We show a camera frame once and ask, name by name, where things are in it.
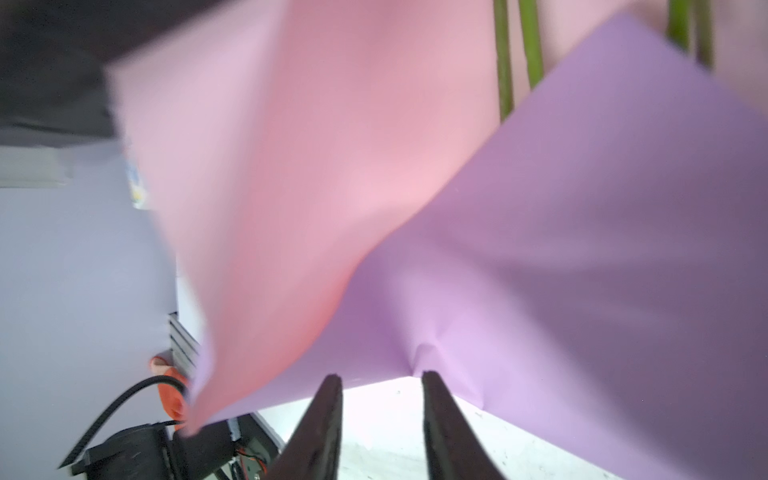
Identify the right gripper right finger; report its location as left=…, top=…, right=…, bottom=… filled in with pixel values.
left=421, top=371, right=504, bottom=480

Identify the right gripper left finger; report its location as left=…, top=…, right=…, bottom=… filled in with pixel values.
left=265, top=374, right=343, bottom=480

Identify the purple pink wrapping paper sheet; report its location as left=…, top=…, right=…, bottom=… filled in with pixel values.
left=108, top=1, right=767, bottom=479

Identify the cream fake rose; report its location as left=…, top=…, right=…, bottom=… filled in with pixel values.
left=493, top=0, right=514, bottom=122

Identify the red pink fake rose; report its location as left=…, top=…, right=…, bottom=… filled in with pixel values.
left=518, top=0, right=544, bottom=90

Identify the white blue fake flower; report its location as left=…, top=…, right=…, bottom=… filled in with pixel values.
left=692, top=0, right=715, bottom=71

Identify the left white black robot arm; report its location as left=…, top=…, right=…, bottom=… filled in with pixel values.
left=60, top=375, right=236, bottom=479

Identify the orange rubber glove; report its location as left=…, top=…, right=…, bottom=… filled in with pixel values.
left=150, top=356, right=187, bottom=421

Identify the colourful tissue pack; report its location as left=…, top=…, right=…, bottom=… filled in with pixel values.
left=124, top=144, right=151, bottom=210

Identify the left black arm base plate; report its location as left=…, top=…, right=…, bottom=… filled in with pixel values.
left=227, top=413, right=284, bottom=480

